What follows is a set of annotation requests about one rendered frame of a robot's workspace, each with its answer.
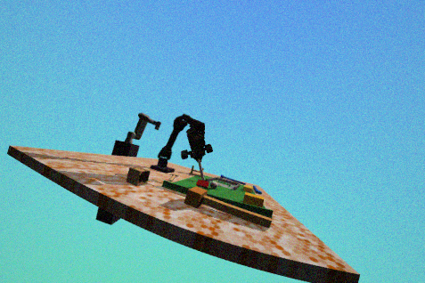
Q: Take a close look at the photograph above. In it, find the red putter with grey shaft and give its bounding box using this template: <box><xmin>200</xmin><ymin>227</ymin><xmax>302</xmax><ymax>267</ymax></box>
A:
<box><xmin>196</xmin><ymin>159</ymin><xmax>209</xmax><ymax>188</ymax></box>

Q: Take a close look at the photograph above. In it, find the green mat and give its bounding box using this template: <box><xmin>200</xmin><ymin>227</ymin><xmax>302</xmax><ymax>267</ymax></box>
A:
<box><xmin>173</xmin><ymin>175</ymin><xmax>248</xmax><ymax>202</ymax></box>

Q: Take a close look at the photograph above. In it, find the brown cube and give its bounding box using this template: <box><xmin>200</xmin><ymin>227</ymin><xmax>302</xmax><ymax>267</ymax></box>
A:
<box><xmin>127</xmin><ymin>167</ymin><xmax>151</xmax><ymax>186</ymax></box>

